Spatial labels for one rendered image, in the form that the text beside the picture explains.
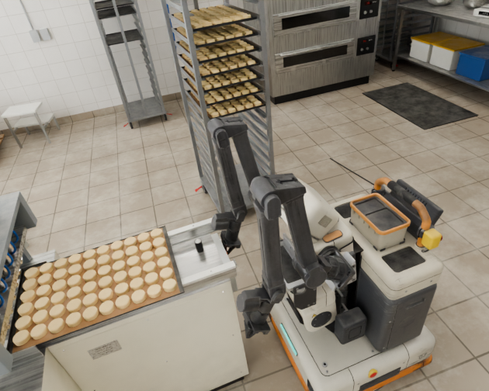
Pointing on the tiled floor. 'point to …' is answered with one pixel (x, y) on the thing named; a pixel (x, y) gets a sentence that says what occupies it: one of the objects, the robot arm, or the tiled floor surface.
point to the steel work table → (457, 12)
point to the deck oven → (317, 45)
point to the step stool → (29, 119)
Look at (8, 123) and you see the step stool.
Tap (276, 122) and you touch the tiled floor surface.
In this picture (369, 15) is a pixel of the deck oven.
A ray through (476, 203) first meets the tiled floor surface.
